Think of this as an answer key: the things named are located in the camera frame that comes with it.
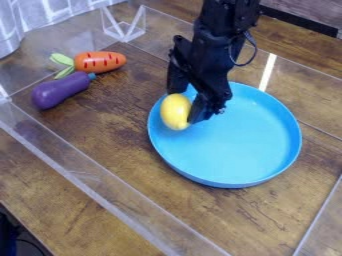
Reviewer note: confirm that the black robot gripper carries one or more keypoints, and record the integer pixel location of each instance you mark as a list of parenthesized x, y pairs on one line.
[(200, 62)]

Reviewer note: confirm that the yellow toy lemon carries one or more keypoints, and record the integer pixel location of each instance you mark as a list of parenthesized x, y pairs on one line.
[(173, 111)]

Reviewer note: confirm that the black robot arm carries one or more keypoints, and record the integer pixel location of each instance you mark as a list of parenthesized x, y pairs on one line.
[(229, 16)]

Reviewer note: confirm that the blue round tray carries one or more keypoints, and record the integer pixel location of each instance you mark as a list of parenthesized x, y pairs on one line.
[(237, 149)]

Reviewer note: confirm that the orange toy carrot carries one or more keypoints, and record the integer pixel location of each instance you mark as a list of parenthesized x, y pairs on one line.
[(89, 62)]

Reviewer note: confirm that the black bar in background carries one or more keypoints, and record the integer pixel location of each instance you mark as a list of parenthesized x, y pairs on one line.
[(299, 21)]

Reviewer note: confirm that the purple toy eggplant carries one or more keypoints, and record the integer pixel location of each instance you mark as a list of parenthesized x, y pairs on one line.
[(50, 93)]

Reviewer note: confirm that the grey white curtain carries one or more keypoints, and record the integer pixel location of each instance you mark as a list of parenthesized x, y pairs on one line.
[(25, 15)]

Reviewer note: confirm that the clear acrylic enclosure wall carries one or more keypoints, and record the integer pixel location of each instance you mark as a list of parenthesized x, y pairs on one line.
[(81, 177)]

